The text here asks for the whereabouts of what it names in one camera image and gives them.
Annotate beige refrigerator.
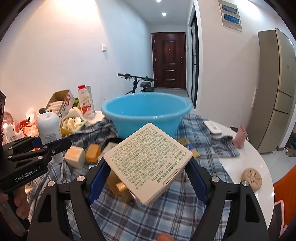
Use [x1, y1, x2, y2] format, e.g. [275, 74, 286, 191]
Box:
[247, 28, 295, 153]

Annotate dark red door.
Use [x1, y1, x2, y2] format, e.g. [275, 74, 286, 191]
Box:
[152, 32, 186, 89]

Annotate white wall switch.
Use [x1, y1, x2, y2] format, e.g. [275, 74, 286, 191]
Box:
[101, 44, 107, 52]

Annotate blue plaid cloth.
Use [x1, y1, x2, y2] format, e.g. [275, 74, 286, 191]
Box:
[27, 114, 240, 240]

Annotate amber soap bar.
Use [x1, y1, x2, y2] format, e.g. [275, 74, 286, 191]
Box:
[85, 144, 101, 164]

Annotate person left hand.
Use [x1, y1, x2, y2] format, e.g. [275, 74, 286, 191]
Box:
[14, 186, 30, 219]

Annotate beige cube box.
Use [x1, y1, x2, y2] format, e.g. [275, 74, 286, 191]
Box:
[65, 146, 85, 169]

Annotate blue plastic basin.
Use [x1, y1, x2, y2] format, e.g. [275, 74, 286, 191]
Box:
[102, 92, 192, 139]

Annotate gold foil candies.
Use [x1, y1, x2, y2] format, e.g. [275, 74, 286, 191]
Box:
[107, 170, 134, 203]

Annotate crumpled white yellow wrappers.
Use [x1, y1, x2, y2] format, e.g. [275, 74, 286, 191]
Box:
[60, 107, 91, 137]

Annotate open cardboard sachet box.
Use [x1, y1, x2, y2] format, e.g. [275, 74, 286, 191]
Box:
[45, 90, 74, 121]

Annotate round beige perforated disc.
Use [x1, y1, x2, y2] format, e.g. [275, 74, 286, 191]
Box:
[241, 168, 262, 192]

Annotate blue gold cigarette pack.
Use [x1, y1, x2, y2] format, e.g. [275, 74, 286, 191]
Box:
[177, 138, 200, 160]

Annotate orange chair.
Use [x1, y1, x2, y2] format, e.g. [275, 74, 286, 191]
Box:
[273, 166, 296, 227]

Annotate pink phone holder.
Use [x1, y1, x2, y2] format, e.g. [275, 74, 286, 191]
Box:
[232, 126, 247, 149]

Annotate wall electrical panel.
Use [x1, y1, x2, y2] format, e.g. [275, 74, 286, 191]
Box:
[218, 0, 242, 32]

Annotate white lotion bottle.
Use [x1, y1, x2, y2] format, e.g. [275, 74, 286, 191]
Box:
[36, 111, 64, 164]

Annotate red cap milk bottle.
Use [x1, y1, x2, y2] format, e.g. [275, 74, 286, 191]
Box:
[78, 85, 94, 119]

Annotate black bicycle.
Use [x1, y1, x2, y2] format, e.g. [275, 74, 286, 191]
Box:
[117, 73, 155, 95]

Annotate white remote control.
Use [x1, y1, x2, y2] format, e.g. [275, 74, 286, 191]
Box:
[203, 120, 222, 135]

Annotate beige printed square box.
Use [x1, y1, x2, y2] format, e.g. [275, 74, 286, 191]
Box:
[103, 123, 193, 206]

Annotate red white snack bags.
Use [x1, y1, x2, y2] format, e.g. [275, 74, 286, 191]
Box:
[1, 109, 39, 145]

